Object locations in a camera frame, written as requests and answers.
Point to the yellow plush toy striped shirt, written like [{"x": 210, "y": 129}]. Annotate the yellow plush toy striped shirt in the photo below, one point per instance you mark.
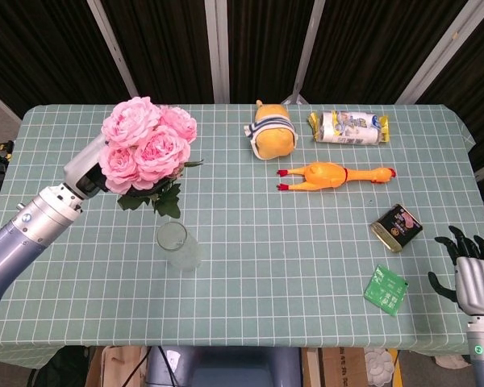
[{"x": 272, "y": 133}]

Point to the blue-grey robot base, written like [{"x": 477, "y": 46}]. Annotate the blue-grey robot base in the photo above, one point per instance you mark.
[{"x": 226, "y": 366}]

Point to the clear glass vase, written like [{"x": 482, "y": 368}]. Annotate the clear glass vase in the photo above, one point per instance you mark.
[{"x": 179, "y": 246}]

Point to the white and yellow snack bag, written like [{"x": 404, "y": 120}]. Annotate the white and yellow snack bag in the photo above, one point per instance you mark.
[{"x": 349, "y": 127}]

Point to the green checkered tablecloth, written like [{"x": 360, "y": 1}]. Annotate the green checkered tablecloth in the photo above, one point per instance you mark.
[{"x": 266, "y": 258}]

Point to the pink artificial flower bouquet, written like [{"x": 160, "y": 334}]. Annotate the pink artificial flower bouquet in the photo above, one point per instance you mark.
[{"x": 147, "y": 149}]

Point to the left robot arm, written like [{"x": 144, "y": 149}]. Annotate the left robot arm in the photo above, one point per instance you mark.
[{"x": 22, "y": 238}]

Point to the green sachet packet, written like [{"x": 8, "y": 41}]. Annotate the green sachet packet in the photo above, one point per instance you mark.
[{"x": 385, "y": 292}]

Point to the black bag under table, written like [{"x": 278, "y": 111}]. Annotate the black bag under table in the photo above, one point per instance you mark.
[{"x": 60, "y": 367}]

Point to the cardboard box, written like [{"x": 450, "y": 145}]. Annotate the cardboard box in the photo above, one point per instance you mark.
[{"x": 343, "y": 367}]

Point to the black luncheon meat can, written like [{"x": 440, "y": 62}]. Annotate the black luncheon meat can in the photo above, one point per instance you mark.
[{"x": 396, "y": 228}]

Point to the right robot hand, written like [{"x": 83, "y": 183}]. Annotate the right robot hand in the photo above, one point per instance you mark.
[{"x": 476, "y": 282}]

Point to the orange rubber chicken toy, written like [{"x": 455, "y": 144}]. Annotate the orange rubber chicken toy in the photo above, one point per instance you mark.
[{"x": 330, "y": 176}]

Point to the wooden board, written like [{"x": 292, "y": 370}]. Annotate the wooden board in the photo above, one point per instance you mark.
[{"x": 117, "y": 366}]

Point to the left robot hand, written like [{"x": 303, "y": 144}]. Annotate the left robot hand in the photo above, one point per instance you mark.
[{"x": 86, "y": 169}]

